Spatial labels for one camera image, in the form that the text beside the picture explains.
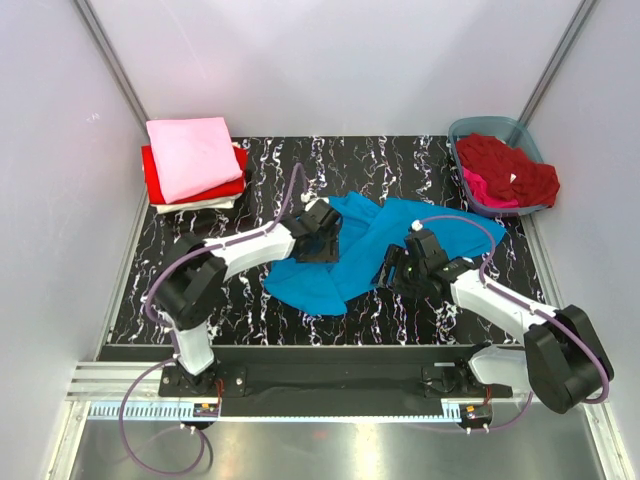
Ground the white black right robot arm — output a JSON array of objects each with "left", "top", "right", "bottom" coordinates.
[{"left": 373, "top": 230, "right": 614, "bottom": 414}]

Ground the folded pink t shirt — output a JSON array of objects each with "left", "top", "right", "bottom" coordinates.
[{"left": 146, "top": 117, "right": 243, "bottom": 203}]

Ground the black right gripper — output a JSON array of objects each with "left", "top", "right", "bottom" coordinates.
[{"left": 370, "top": 244, "right": 427, "bottom": 300}]

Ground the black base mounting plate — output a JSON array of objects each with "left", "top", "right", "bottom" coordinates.
[{"left": 97, "top": 343, "right": 521, "bottom": 419}]

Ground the folded cream t shirt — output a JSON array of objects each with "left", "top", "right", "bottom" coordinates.
[{"left": 153, "top": 194, "right": 242, "bottom": 214}]

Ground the dark red t shirt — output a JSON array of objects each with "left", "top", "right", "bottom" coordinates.
[{"left": 455, "top": 133, "right": 560, "bottom": 208}]

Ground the translucent blue plastic basket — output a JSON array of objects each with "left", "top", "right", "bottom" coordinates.
[{"left": 448, "top": 116, "right": 550, "bottom": 218}]

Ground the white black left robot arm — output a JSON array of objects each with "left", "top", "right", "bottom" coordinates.
[{"left": 145, "top": 199, "right": 343, "bottom": 396}]

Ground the magenta t shirt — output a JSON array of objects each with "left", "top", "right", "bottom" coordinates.
[{"left": 462, "top": 167, "right": 519, "bottom": 209}]

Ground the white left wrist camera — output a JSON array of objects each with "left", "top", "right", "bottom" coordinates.
[{"left": 300, "top": 192, "right": 329, "bottom": 210}]

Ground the folded red t shirt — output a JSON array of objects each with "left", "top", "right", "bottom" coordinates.
[{"left": 141, "top": 145, "right": 248, "bottom": 207}]

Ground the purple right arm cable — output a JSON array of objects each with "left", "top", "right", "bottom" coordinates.
[{"left": 414, "top": 214, "right": 615, "bottom": 432}]

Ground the blue t shirt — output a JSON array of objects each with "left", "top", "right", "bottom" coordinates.
[{"left": 264, "top": 192, "right": 506, "bottom": 316}]

